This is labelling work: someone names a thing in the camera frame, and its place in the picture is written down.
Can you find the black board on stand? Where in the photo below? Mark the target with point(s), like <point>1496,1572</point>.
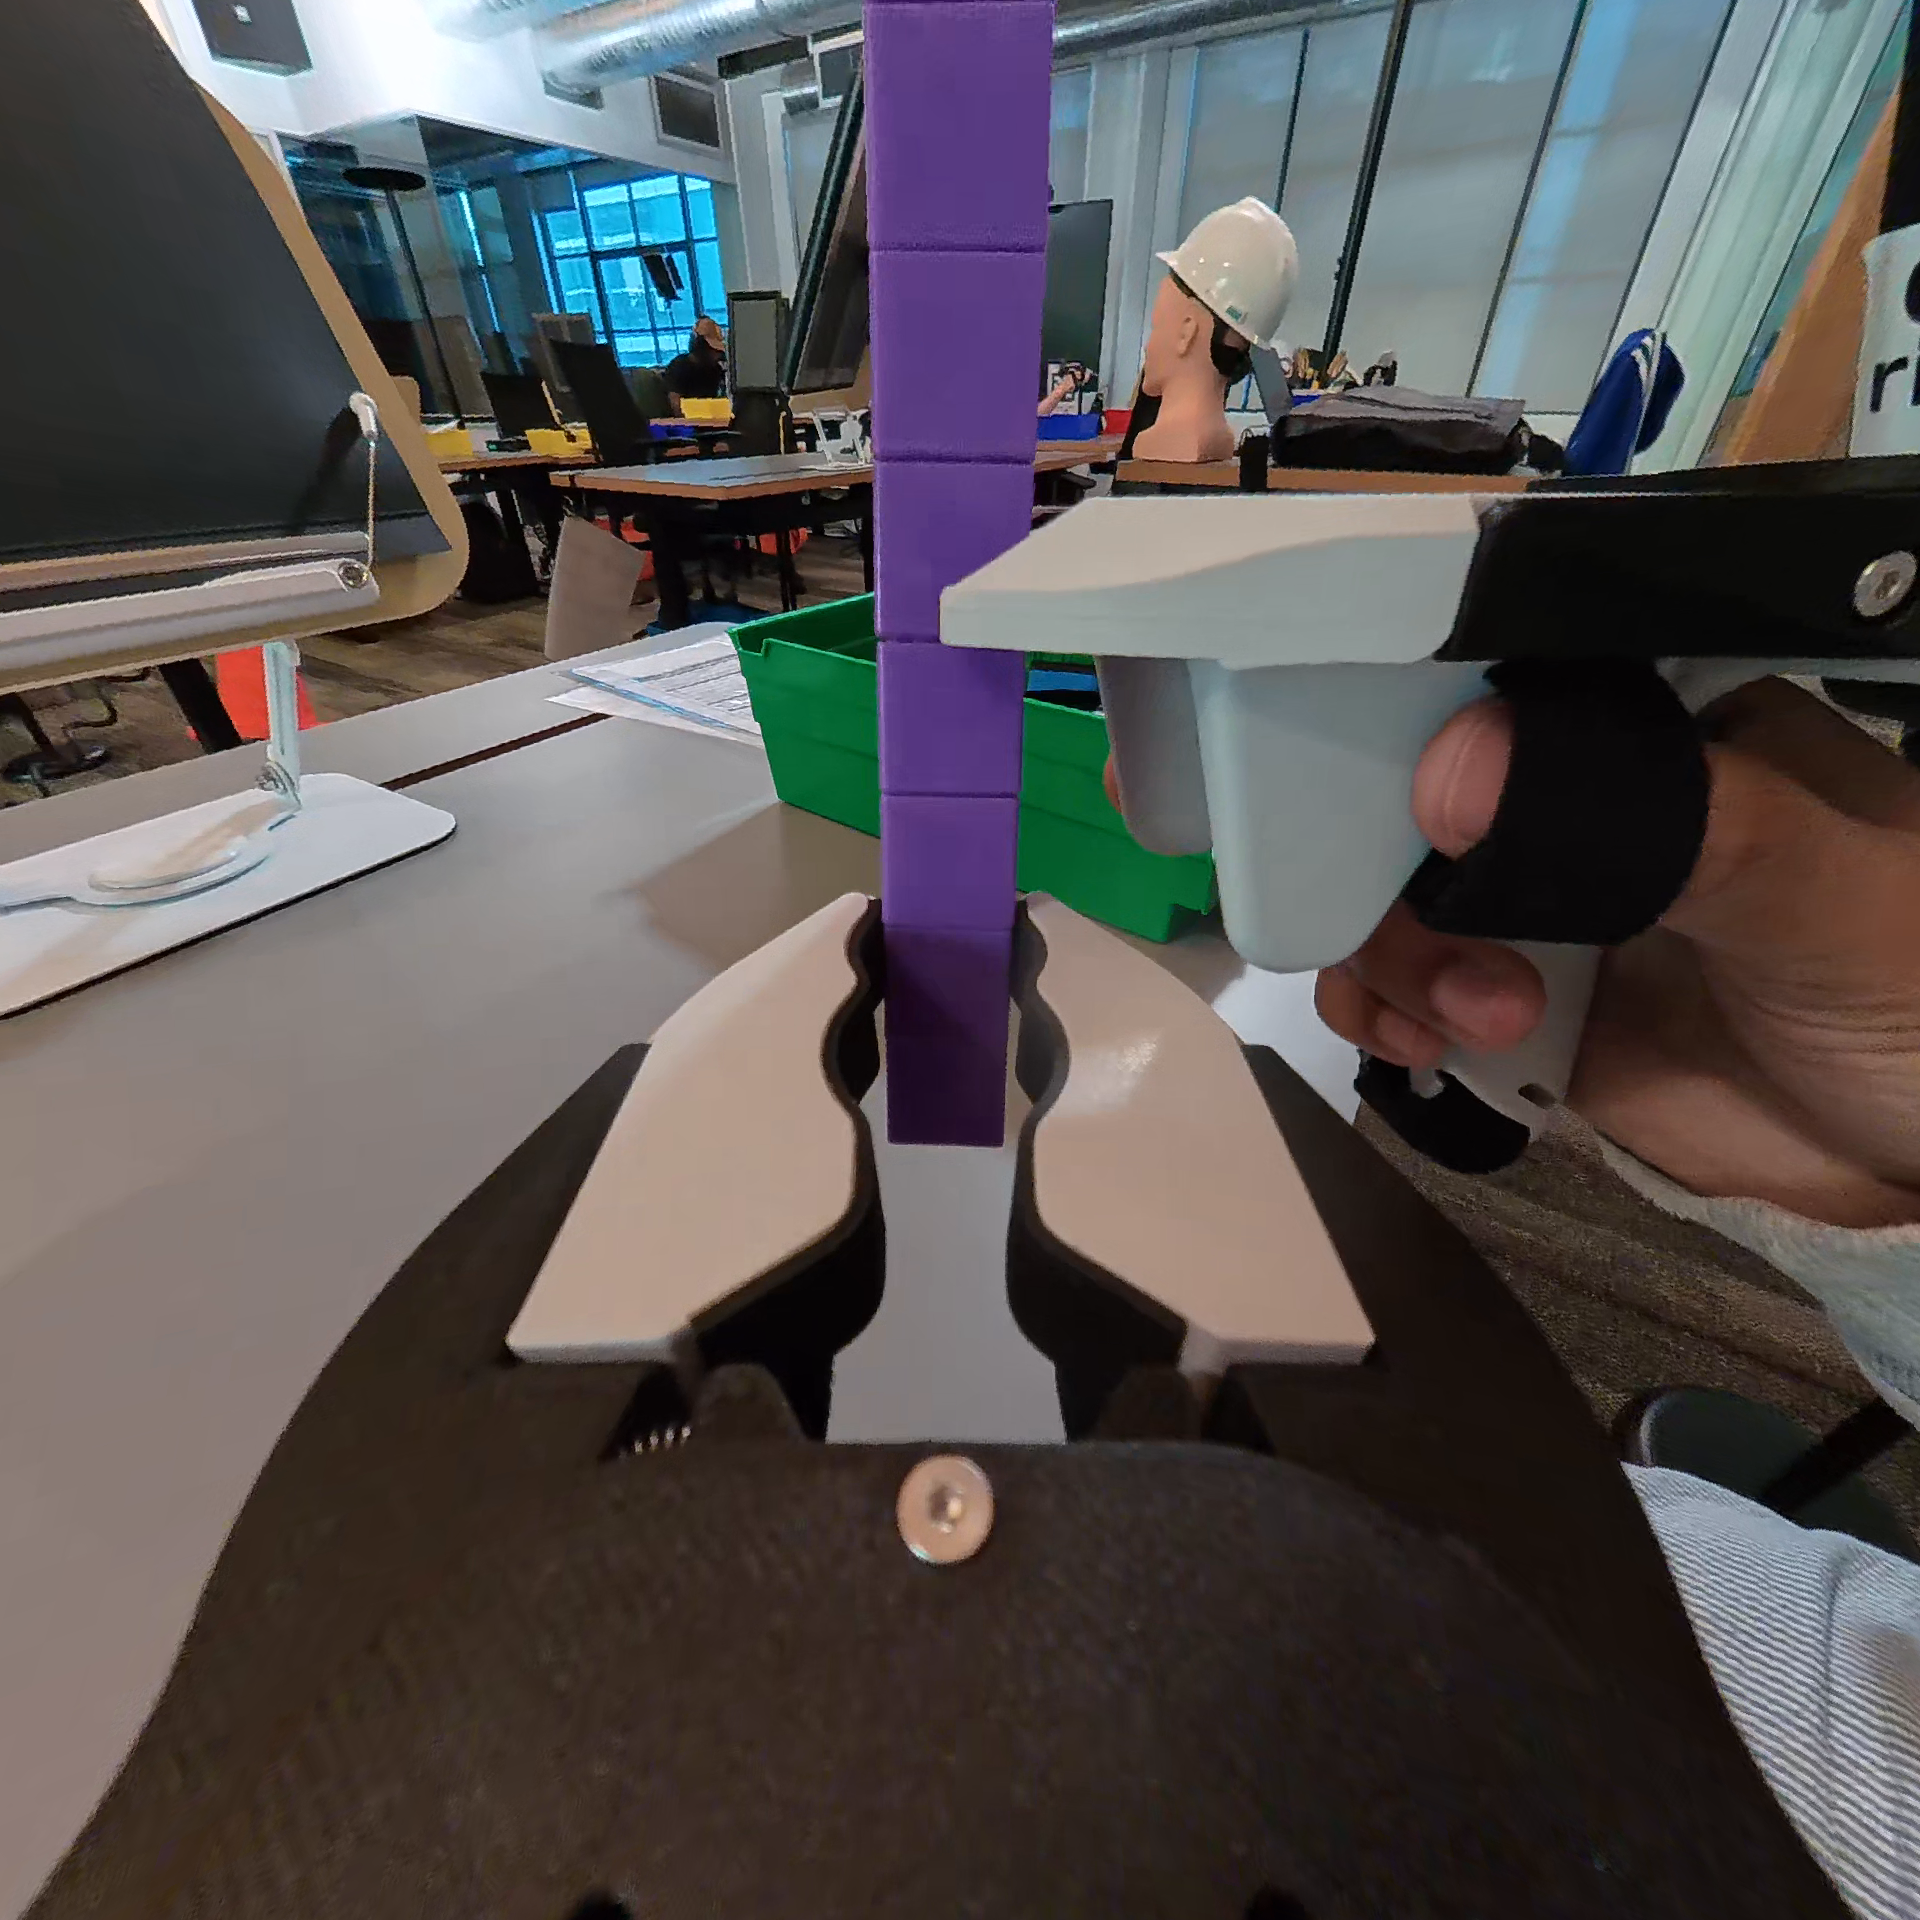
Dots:
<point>150,301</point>

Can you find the wooden background desk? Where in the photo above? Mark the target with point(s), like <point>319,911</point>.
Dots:
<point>720,476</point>

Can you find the person's striped trousers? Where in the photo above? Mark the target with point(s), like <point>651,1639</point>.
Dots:
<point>1800,1680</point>

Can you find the yellow parts bin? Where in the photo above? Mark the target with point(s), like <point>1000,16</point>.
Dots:
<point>494,440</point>

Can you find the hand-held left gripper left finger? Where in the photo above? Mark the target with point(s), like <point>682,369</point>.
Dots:
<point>704,1154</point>

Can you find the green plastic bin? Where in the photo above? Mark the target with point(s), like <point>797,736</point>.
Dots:
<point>1080,810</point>

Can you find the blue jacket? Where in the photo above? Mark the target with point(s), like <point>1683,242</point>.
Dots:
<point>1620,404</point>

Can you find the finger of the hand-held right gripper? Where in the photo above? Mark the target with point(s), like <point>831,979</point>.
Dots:
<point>1231,578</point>

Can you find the black computer monitor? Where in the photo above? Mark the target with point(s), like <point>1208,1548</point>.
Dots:
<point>1076,279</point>
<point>833,271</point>

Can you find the printed paper sheet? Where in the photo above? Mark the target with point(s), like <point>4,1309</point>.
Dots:
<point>660,691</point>

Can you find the silver ventilation duct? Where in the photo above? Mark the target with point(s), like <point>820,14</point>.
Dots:
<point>675,38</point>

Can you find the white hard hat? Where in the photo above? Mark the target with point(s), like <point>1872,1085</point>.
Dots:
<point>1239,263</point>

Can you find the purple segmented bar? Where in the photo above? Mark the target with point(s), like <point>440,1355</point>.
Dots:
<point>961,600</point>

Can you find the grey desk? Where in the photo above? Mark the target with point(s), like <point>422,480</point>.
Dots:
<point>374,1051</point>

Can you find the person's right hand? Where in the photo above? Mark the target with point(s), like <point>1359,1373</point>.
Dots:
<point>1771,975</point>

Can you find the black bag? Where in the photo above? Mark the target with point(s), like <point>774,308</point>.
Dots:
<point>1395,432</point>

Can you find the mannequin head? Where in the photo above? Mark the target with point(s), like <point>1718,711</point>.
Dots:
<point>1178,404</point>

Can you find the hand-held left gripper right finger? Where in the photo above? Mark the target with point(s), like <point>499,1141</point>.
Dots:
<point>1185,1184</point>

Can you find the wooden post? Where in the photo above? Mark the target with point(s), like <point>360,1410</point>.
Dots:
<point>1800,330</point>

